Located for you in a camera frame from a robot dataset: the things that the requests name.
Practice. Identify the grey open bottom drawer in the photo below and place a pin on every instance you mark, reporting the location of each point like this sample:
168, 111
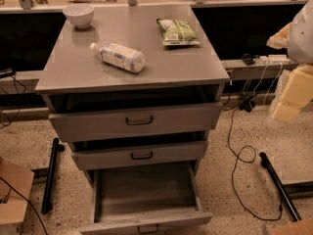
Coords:
145, 199

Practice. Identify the white power strip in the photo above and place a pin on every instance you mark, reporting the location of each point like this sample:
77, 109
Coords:
272, 59

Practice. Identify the cardboard box right corner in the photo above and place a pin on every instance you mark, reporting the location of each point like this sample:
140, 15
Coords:
303, 227

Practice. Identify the grey middle drawer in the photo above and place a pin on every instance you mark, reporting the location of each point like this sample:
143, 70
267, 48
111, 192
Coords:
140, 155

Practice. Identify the black bar left floor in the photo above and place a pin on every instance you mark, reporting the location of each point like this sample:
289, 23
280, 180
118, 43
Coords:
56, 148

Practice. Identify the green jalapeno chip bag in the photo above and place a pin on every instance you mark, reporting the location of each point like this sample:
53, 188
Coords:
177, 33

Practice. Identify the black small device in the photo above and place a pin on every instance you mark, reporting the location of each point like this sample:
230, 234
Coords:
248, 59

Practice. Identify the black power adapter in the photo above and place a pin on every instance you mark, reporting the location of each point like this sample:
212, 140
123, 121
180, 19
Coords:
247, 105

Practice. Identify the grey metal drawer cabinet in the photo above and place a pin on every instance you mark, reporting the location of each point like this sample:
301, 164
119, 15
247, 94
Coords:
76, 80

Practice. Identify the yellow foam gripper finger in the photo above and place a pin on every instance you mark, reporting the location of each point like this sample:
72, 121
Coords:
293, 92
280, 39

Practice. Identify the grey top drawer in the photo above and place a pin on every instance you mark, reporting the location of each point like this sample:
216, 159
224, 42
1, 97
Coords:
76, 127

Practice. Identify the black bar floor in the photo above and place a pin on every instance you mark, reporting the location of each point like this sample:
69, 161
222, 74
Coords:
265, 162
56, 148

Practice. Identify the clear plastic water bottle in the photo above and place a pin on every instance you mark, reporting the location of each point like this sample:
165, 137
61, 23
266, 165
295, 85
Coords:
119, 56

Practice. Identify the black bar right floor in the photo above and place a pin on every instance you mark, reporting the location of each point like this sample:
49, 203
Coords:
265, 162

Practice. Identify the cardboard box left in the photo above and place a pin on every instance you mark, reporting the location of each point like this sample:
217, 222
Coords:
15, 185

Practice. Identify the white ceramic bowl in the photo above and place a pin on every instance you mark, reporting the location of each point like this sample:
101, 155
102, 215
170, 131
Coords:
79, 15

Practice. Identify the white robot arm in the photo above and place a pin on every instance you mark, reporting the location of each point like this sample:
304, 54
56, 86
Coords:
297, 38

